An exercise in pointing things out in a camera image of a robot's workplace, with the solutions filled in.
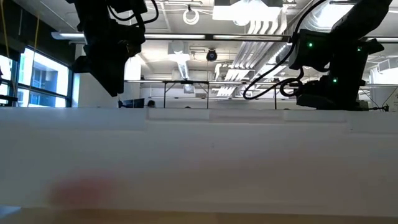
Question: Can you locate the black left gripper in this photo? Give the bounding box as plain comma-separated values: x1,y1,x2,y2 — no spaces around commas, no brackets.
73,43,137,98

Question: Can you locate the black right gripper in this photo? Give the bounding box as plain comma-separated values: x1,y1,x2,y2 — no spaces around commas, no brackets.
320,73,371,111

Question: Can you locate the clear plastic storage box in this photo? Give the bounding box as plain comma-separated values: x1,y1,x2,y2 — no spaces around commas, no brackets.
0,107,398,218

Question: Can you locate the dark computer monitor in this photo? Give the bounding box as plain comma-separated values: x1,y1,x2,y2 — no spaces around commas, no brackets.
118,98,146,109

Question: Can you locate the large window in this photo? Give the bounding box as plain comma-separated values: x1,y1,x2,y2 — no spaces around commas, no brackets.
0,46,74,108

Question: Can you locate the black crossbar with light strips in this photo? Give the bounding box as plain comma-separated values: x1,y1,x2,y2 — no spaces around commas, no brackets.
51,30,398,44

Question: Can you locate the white ceiling light panel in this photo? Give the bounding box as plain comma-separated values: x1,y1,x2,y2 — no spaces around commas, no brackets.
212,0,283,23

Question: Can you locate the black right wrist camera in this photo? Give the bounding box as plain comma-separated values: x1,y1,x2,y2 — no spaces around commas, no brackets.
295,81,324,110

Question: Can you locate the black background stand frame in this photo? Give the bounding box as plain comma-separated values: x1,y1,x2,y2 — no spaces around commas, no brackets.
273,83,299,110

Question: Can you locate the black background table frame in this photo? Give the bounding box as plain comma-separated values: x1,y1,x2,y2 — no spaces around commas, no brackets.
162,80,211,109

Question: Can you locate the yellow hanging cord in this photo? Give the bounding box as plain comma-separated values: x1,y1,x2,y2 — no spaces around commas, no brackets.
28,14,41,94
0,0,18,106

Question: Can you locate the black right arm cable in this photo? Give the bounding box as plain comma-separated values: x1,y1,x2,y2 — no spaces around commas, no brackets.
242,0,324,101

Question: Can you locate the white coiled cable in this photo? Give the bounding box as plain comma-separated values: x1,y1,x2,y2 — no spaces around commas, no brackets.
182,8,200,26

